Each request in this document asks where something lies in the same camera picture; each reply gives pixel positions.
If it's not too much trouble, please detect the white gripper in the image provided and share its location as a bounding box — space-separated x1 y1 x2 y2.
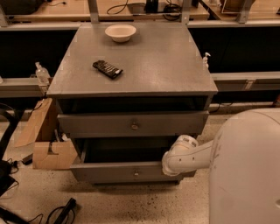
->
162 152 177 177

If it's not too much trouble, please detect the grey drawer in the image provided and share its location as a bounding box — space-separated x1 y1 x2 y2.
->
58 111 208 138
70 136 195 185

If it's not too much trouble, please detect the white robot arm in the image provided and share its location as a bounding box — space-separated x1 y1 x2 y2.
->
162 108 280 224

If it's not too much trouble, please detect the grey top drawer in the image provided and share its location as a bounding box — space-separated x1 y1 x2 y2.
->
58 111 208 138

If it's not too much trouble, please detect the grey wooden drawer cabinet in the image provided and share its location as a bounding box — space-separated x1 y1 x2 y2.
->
46 22 219 186

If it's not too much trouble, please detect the white pump bottle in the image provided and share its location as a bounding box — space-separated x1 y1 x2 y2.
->
202 52 211 68

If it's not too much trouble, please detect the black power strip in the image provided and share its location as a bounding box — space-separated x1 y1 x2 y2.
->
53 198 76 224

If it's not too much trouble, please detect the black snack bar packet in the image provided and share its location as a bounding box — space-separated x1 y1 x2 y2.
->
93 60 123 80

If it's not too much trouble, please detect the orange bottle on floor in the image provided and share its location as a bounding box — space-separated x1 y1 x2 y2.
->
273 95 280 108

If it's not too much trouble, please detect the brown cardboard box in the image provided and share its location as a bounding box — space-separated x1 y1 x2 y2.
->
15 98 77 170

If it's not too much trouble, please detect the white paper bowl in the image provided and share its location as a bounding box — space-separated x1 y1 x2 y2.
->
105 24 137 43

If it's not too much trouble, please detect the clear plastic bottle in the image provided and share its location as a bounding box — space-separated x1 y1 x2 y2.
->
35 62 51 85

